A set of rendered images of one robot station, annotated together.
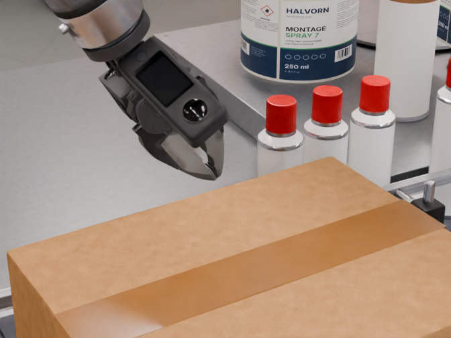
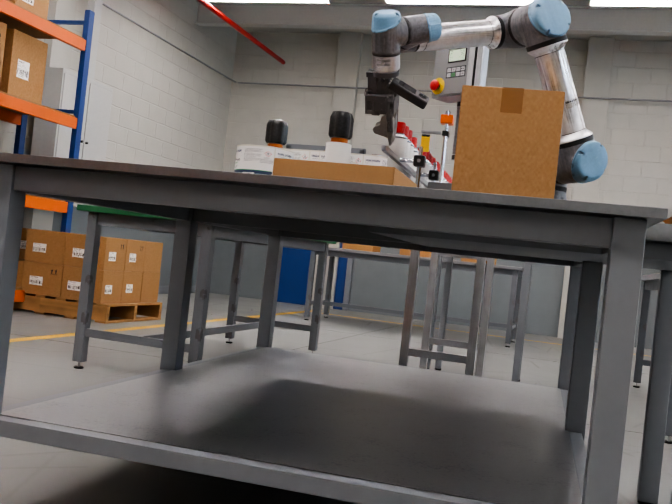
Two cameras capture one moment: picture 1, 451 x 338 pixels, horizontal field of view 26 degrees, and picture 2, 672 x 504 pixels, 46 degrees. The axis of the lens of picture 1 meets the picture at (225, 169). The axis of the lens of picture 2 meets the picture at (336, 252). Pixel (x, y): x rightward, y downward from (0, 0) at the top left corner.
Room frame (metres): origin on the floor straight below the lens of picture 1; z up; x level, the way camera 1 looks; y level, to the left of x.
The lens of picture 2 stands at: (-0.48, 1.75, 0.67)
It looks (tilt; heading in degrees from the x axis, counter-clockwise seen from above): 0 degrees down; 312
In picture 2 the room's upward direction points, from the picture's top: 6 degrees clockwise
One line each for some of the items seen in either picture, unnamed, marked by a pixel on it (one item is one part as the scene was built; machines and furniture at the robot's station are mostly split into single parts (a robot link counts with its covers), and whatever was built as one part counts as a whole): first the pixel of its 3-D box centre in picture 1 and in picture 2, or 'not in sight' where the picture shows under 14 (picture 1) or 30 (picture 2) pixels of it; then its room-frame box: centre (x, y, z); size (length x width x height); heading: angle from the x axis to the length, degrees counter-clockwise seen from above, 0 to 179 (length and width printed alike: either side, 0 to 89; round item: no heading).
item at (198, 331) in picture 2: not in sight; (221, 292); (3.14, -1.29, 0.40); 1.90 x 0.75 x 0.80; 115
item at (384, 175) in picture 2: not in sight; (349, 180); (0.72, 0.41, 0.85); 0.30 x 0.26 x 0.04; 118
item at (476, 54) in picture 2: not in sight; (468, 130); (1.07, -0.58, 1.16); 0.04 x 0.04 x 0.67; 28
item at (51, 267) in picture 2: not in sight; (75, 273); (5.47, -1.69, 0.32); 1.20 x 0.83 x 0.64; 24
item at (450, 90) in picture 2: not in sight; (459, 72); (1.16, -0.60, 1.38); 0.17 x 0.10 x 0.19; 173
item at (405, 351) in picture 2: not in sight; (448, 309); (1.84, -1.72, 0.47); 1.17 x 0.36 x 0.95; 118
